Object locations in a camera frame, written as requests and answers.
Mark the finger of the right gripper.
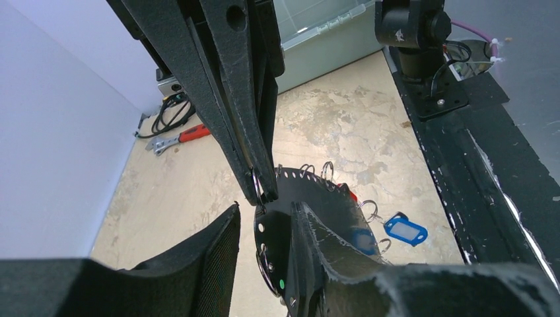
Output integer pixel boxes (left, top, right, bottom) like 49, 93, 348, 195
110, 1, 247, 199
201, 1, 279, 203

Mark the black cable bundle in corner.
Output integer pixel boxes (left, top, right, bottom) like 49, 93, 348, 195
134, 92, 197, 140

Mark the blue key tag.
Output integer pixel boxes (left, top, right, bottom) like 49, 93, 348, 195
383, 212, 428, 247

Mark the metal key organizer ring plate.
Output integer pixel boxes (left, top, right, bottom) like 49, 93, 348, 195
254, 162, 387, 310

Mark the red key tag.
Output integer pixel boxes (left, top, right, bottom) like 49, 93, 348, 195
337, 183, 358, 202

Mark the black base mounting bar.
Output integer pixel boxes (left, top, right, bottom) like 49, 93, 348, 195
383, 48, 559, 286

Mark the clear plastic storage bin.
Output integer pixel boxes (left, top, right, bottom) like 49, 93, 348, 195
273, 0, 382, 92

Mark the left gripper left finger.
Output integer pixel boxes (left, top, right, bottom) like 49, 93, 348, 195
1, 204, 240, 316

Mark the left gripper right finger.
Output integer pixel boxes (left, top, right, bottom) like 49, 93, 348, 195
289, 201, 560, 317

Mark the red handled adjustable wrench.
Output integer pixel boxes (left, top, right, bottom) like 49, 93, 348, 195
145, 124, 211, 156

